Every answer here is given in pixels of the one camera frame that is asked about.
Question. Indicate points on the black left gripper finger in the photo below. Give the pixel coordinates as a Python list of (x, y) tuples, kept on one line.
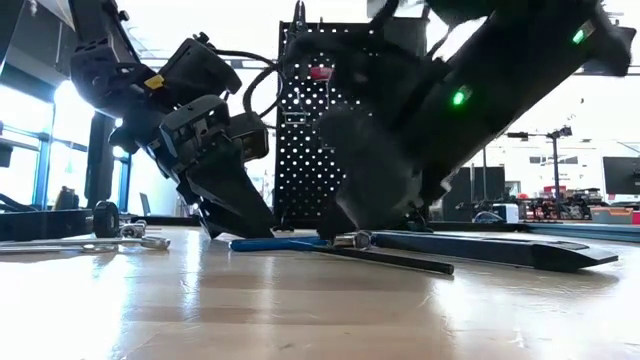
[(215, 227), (230, 195)]

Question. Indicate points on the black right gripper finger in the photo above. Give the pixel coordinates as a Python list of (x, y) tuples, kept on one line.
[(337, 222)]

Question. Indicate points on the black C-clamp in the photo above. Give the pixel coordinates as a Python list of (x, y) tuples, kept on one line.
[(106, 220)]

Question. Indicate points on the black spirit level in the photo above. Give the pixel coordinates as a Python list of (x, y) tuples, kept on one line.
[(500, 250)]

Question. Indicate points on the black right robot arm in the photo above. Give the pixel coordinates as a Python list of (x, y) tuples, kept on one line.
[(525, 75)]

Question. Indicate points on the silver combination wrench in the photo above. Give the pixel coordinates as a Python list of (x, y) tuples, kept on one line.
[(50, 248), (155, 243)]

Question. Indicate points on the black perforated pegboard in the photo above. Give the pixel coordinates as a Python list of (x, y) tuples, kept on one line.
[(300, 170)]

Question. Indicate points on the grey chair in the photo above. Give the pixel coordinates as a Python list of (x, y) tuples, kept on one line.
[(145, 205)]

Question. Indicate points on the chrome socket adapter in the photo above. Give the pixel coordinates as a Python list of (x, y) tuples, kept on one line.
[(132, 230)]

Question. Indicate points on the metal loop pegboard holder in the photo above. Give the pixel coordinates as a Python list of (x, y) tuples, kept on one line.
[(295, 113)]

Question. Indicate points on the black cabinet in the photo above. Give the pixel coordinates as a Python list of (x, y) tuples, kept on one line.
[(475, 192)]

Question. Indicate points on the black pillar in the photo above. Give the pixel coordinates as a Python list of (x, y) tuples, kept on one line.
[(100, 165)]

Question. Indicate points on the white bucket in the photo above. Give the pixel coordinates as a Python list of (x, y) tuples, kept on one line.
[(506, 212)]

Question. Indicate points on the dark bag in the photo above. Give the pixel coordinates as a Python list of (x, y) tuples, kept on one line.
[(66, 199)]

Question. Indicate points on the tan storage box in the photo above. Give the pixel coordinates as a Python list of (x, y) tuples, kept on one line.
[(612, 215)]

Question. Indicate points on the black computer monitor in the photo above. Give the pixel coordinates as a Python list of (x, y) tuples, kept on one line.
[(622, 177)]

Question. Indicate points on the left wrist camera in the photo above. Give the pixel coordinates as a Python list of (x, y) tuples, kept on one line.
[(250, 135)]

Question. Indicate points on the black aluminium table frame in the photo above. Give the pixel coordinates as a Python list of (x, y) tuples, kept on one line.
[(45, 225)]

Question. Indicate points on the black camera rig stand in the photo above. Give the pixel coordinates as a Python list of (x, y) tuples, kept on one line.
[(555, 170)]

